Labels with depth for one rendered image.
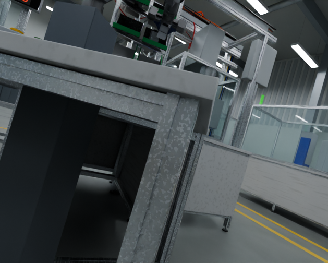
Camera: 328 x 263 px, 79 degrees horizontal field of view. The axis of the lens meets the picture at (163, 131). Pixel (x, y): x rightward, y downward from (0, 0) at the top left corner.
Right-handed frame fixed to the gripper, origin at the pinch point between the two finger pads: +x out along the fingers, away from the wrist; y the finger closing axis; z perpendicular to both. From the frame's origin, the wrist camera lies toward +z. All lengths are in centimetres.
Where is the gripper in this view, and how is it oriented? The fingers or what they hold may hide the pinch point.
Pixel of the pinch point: (164, 27)
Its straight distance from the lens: 112.3
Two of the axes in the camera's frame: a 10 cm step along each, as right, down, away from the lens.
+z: 2.9, -9.1, 3.0
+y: -9.3, -3.4, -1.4
